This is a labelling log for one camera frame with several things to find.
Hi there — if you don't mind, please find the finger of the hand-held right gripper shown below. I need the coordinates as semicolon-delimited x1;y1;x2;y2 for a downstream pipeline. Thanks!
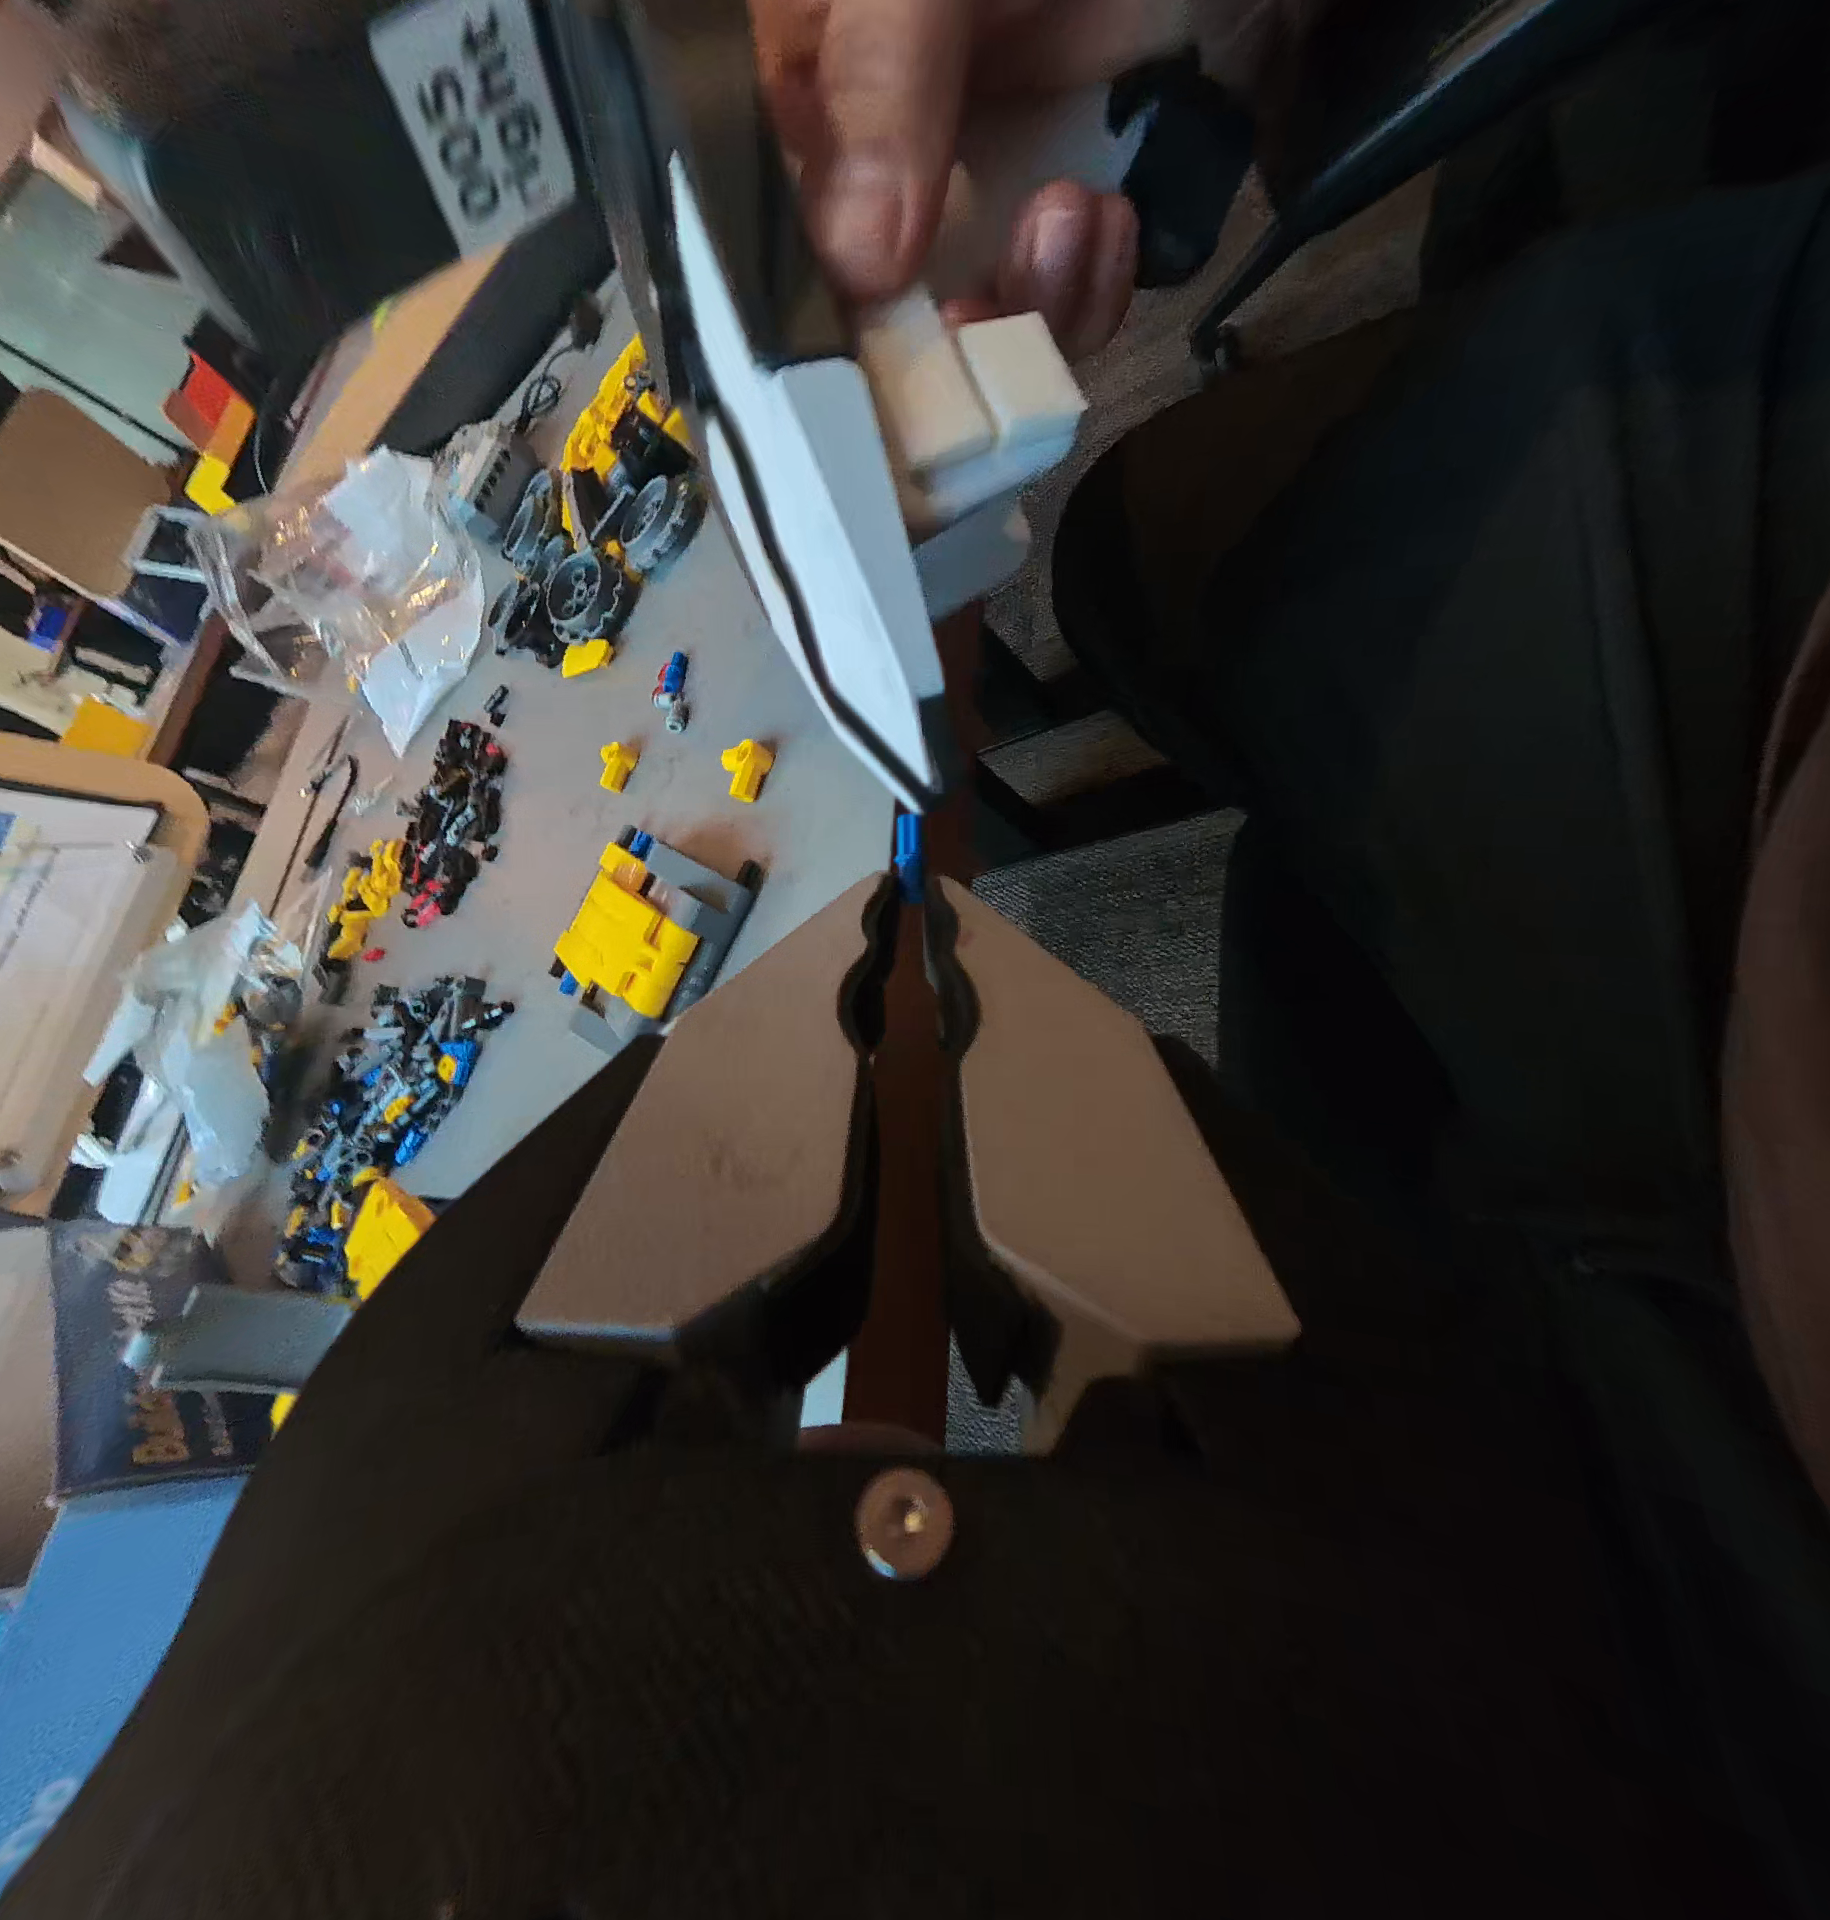
703;426;924;811
670;155;1088;797

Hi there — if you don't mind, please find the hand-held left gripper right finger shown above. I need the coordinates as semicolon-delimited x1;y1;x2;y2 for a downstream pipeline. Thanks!
926;876;1302;1458

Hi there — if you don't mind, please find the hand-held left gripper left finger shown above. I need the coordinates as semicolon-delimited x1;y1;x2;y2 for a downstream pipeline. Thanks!
513;875;901;1370

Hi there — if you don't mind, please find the person's right hand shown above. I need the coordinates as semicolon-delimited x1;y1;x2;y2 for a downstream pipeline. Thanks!
755;0;1202;362

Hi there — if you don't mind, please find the yellow beam chassis assembly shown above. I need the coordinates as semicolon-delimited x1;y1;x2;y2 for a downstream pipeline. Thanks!
563;337;699;480

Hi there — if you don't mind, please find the yellow and grey brick assembly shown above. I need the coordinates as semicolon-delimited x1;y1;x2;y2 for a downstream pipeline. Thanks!
551;823;767;1056

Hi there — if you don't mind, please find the grey battery box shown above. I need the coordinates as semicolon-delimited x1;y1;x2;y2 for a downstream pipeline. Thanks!
441;421;550;541

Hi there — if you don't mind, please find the black and yellow brick assembly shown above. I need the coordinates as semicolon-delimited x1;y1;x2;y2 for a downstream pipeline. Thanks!
118;1177;439;1426

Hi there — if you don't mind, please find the pile of blue grey pieces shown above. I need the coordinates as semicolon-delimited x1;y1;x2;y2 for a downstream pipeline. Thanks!
270;975;518;1299

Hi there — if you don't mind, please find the empty clear plastic bag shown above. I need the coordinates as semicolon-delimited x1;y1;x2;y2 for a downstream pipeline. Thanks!
186;449;490;759

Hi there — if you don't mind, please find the pile of black red pieces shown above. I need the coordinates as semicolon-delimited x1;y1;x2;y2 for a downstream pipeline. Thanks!
398;685;513;932

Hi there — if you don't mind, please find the pile of yellow pieces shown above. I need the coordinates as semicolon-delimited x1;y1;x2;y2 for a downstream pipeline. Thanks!
320;841;408;962

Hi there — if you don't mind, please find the black power plug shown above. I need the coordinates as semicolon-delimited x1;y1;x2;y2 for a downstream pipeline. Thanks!
299;751;365;879

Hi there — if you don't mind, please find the plastic bag of pieces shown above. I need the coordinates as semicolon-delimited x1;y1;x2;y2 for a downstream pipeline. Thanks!
81;899;324;1187

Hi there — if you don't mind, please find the tan side table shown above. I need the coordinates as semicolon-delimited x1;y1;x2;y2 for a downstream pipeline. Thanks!
0;724;210;1202

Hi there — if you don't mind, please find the brown chair back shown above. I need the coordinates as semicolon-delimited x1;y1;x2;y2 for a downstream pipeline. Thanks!
0;394;182;602

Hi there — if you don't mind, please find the white paper document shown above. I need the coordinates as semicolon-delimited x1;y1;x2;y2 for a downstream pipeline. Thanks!
0;772;163;1051

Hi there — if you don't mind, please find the blue robot kit box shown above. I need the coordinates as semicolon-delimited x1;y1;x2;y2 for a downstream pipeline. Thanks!
0;1215;278;1920

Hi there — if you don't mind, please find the black cable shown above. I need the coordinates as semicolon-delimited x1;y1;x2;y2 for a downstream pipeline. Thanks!
516;292;602;437

